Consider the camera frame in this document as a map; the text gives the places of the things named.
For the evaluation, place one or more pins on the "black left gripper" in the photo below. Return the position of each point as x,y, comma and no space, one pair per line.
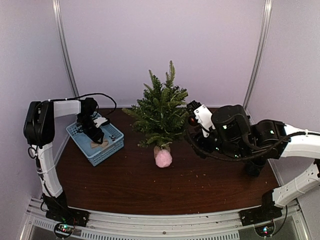
95,135

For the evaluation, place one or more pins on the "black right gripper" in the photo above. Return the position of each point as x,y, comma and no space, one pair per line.
200,145

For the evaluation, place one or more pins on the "beige fabric bow ornament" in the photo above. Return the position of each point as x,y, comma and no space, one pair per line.
104,144

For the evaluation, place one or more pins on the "dark berry sprig ornament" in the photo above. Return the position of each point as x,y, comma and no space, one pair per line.
112,138

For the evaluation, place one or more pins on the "dark red bauble ornament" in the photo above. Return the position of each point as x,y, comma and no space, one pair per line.
192,121

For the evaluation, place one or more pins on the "pink pompom ornament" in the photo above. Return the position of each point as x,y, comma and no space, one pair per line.
163,159

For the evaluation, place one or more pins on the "small green christmas tree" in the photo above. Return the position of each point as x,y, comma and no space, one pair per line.
160,114

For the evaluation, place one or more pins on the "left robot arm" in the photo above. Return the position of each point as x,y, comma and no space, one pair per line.
39,131

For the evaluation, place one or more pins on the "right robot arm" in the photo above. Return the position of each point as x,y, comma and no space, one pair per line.
227,135

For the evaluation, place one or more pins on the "round wooden tree base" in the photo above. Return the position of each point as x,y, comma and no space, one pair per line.
157,149

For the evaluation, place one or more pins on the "light blue plastic basket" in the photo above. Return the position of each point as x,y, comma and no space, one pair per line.
96,155

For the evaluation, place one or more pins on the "dark blue mug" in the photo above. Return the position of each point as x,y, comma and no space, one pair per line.
254,167

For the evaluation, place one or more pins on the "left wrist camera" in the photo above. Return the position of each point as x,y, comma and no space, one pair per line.
101,121

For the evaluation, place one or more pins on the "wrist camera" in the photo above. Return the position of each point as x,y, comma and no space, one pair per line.
202,116
101,121

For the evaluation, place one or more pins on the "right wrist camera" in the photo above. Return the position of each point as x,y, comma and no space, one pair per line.
202,116

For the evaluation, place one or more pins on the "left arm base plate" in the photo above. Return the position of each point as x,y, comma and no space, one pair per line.
71,216

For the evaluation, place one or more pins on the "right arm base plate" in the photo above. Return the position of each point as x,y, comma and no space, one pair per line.
259,214

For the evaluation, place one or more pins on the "aluminium front rail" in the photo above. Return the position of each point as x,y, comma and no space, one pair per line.
223,225

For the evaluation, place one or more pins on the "left aluminium frame post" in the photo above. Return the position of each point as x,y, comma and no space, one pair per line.
56,4

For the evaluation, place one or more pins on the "aluminium frame post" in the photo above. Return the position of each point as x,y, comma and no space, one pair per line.
56,4
263,35

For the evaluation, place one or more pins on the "right aluminium frame post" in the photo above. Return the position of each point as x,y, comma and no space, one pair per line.
263,35

